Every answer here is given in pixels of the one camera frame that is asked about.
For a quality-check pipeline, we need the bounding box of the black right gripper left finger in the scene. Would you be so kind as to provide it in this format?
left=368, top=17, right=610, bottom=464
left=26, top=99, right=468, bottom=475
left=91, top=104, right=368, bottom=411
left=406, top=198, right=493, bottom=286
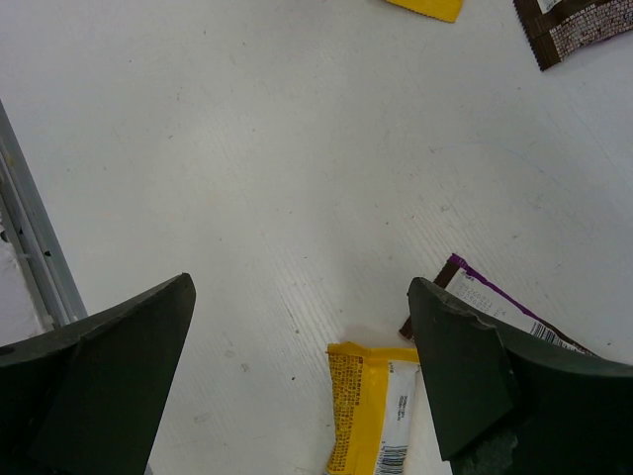
left=1, top=273, right=196, bottom=474

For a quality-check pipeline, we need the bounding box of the yellow snack bar near front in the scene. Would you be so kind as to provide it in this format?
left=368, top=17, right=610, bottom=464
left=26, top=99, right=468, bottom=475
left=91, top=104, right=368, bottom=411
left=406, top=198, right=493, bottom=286
left=325, top=341, right=420, bottom=474

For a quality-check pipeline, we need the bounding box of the brown chocolate bar centre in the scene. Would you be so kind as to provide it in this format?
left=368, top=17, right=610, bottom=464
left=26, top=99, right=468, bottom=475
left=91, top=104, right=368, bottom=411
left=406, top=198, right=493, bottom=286
left=513, top=0, right=632, bottom=71

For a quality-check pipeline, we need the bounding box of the aluminium table frame rail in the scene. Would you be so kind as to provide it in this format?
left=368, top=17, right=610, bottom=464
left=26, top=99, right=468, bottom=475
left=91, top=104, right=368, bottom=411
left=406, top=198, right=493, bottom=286
left=1, top=110, right=88, bottom=327

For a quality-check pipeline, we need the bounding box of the yellow M&M packet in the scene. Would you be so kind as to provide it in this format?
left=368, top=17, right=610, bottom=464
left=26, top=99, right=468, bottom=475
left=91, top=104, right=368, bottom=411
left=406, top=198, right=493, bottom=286
left=388, top=0, right=464, bottom=23

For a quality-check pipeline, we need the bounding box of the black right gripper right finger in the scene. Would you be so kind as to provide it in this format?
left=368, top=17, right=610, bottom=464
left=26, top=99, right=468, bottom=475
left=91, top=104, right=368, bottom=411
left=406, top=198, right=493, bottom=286
left=407, top=277, right=632, bottom=474

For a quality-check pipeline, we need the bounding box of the brown purple chocolate bar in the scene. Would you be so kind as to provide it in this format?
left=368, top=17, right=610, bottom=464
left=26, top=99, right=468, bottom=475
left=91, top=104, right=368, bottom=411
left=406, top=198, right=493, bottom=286
left=399, top=252, right=602, bottom=357

